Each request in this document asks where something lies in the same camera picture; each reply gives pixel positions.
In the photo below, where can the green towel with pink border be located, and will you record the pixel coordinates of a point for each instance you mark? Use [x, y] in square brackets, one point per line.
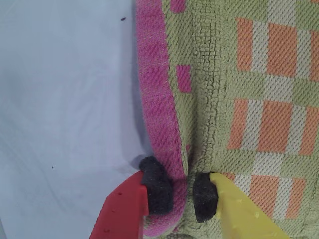
[211, 87]

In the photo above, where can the pale blue table cover sheet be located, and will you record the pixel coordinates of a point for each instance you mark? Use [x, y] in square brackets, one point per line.
[62, 87]

